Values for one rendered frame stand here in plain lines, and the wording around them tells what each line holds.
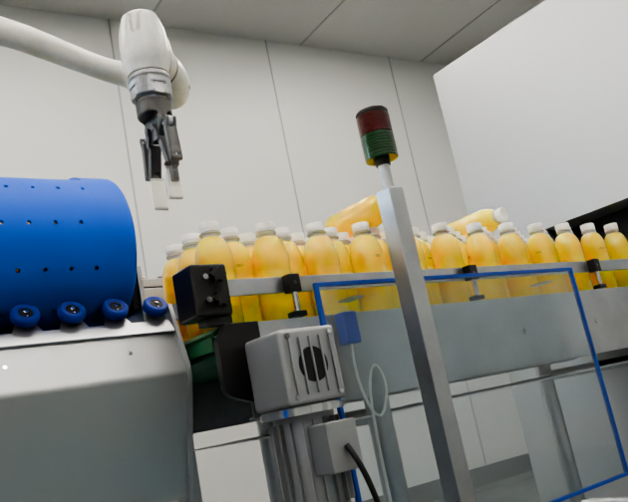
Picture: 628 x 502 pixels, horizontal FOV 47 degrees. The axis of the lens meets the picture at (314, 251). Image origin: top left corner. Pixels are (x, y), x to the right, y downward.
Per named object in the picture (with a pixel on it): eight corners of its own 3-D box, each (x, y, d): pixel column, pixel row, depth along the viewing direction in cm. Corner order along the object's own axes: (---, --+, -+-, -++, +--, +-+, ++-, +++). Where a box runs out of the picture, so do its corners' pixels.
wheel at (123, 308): (97, 306, 126) (99, 297, 125) (122, 304, 129) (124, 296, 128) (106, 323, 123) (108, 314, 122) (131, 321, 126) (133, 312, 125)
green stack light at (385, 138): (358, 165, 138) (353, 141, 139) (383, 166, 142) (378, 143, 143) (380, 151, 133) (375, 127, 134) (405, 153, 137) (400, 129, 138)
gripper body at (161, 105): (129, 109, 158) (135, 148, 156) (144, 91, 151) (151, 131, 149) (160, 112, 162) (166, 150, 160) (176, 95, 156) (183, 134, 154)
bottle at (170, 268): (172, 350, 147) (158, 262, 151) (206, 344, 149) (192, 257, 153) (172, 346, 141) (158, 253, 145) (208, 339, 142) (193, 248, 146)
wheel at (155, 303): (138, 303, 131) (140, 295, 130) (160, 302, 133) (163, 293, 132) (147, 319, 128) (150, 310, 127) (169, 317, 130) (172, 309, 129)
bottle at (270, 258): (298, 323, 145) (281, 234, 149) (302, 318, 139) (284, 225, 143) (263, 330, 144) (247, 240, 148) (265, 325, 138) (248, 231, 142)
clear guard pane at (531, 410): (373, 569, 121) (316, 287, 131) (624, 471, 169) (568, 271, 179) (375, 569, 121) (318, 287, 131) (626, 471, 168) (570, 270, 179)
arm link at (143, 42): (164, 61, 152) (182, 87, 165) (154, -5, 156) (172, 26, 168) (116, 73, 153) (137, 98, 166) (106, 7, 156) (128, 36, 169)
